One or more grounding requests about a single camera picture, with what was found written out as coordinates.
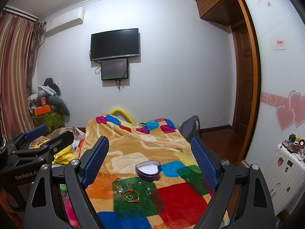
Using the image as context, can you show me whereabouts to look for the silver charm jewelry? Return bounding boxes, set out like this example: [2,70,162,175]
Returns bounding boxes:
[114,186,124,195]

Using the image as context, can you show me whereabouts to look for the red blue beaded bracelet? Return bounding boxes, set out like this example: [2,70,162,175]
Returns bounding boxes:
[120,182,136,192]

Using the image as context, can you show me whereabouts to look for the red gold braided bracelet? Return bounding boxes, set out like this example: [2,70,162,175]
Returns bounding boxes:
[121,189,141,203]

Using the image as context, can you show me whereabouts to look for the purple heart-shaped jewelry tin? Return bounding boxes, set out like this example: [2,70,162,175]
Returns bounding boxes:
[135,161,161,182]

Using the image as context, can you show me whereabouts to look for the yellow cloth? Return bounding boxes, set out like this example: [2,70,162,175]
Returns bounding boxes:
[52,145,75,165]

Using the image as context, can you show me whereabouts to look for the green patterned box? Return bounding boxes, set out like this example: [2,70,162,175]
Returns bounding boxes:
[32,113,64,133]

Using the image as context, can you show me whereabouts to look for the orange box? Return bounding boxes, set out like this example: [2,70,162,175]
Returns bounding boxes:
[34,105,51,116]

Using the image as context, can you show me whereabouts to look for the pile of clothes and boxes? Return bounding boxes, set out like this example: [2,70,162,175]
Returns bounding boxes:
[27,77,70,123]

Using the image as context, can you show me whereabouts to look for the yellow curved tube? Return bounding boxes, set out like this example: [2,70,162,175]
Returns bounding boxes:
[109,108,135,123]

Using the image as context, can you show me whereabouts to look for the colourful patchwork fleece blanket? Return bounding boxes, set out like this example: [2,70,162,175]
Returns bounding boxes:
[63,115,214,228]

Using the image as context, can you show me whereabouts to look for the small silver earring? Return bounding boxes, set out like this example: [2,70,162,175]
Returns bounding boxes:
[146,187,152,195]

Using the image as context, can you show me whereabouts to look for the white suitcase with stickers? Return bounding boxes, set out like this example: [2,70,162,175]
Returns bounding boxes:
[264,144,304,215]

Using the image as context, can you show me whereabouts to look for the cosmetics on suitcase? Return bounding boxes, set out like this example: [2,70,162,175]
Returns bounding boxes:
[282,133,304,161]

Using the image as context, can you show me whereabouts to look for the striped red curtain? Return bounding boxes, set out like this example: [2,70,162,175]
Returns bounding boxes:
[1,11,44,139]

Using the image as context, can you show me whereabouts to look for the brown wooden door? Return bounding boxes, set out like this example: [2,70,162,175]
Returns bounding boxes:
[230,21,254,158]

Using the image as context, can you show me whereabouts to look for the white paper label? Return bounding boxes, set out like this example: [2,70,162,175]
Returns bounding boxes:
[271,38,286,50]

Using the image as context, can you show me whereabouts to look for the wooden overhead cabinet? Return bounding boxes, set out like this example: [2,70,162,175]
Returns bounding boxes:
[196,0,250,26]

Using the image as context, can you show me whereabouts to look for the small black wall monitor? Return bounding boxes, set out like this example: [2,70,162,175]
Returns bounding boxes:
[101,58,129,81]

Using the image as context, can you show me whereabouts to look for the white wall air conditioner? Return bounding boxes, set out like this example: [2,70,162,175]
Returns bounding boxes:
[46,7,85,37]

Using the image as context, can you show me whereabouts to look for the large black wall television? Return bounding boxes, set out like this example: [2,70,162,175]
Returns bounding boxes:
[89,28,140,61]

